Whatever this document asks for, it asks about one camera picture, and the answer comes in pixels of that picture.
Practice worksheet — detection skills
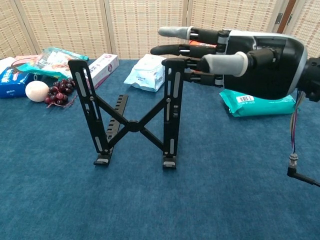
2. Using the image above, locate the teal clear snack bag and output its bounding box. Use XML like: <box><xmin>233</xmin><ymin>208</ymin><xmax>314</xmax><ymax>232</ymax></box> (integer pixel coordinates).
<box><xmin>16</xmin><ymin>47</ymin><xmax>90</xmax><ymax>81</ymax></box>

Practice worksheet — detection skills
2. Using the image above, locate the bamboo folding screen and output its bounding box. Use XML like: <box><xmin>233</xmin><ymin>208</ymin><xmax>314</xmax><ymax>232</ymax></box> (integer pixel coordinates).
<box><xmin>0</xmin><ymin>0</ymin><xmax>320</xmax><ymax>61</ymax></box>

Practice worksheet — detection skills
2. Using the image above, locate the black folding laptop stand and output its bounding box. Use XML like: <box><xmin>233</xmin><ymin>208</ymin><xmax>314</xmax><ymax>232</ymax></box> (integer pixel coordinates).
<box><xmin>67</xmin><ymin>56</ymin><xmax>187</xmax><ymax>171</ymax></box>

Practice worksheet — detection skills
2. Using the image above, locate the light blue wipes pack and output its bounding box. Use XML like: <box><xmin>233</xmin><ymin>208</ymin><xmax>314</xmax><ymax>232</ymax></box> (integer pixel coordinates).
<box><xmin>123</xmin><ymin>53</ymin><xmax>166</xmax><ymax>93</ymax></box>

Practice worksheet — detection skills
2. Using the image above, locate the white toothpaste box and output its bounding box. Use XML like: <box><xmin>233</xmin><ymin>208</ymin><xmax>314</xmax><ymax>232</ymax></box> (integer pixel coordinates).
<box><xmin>83</xmin><ymin>53</ymin><xmax>120</xmax><ymax>90</ymax></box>

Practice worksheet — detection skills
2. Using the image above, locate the blue felt table cover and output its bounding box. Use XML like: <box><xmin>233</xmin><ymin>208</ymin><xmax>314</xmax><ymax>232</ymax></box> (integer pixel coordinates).
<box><xmin>0</xmin><ymin>58</ymin><xmax>320</xmax><ymax>240</ymax></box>

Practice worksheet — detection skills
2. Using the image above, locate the peach coloured egg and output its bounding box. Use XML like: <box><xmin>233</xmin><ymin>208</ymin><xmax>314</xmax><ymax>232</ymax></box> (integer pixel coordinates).
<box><xmin>24</xmin><ymin>80</ymin><xmax>50</xmax><ymax>103</ymax></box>

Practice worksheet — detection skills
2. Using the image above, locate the blue Oreo cookie box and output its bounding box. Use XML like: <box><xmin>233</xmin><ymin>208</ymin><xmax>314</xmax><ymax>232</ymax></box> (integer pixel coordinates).
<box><xmin>0</xmin><ymin>54</ymin><xmax>38</xmax><ymax>99</ymax></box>

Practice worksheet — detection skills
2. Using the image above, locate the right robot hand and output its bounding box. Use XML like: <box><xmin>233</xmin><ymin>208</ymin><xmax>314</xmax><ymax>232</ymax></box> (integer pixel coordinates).
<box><xmin>150</xmin><ymin>25</ymin><xmax>311</xmax><ymax>101</ymax></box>

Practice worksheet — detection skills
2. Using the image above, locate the green wet wipes pack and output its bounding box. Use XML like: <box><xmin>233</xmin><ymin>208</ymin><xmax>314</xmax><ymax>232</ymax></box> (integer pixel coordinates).
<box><xmin>219</xmin><ymin>87</ymin><xmax>301</xmax><ymax>118</ymax></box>

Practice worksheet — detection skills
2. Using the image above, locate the dark red grape bunch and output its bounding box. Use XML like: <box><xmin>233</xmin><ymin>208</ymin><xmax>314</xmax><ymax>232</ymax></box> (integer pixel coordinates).
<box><xmin>44</xmin><ymin>77</ymin><xmax>78</xmax><ymax>109</ymax></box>

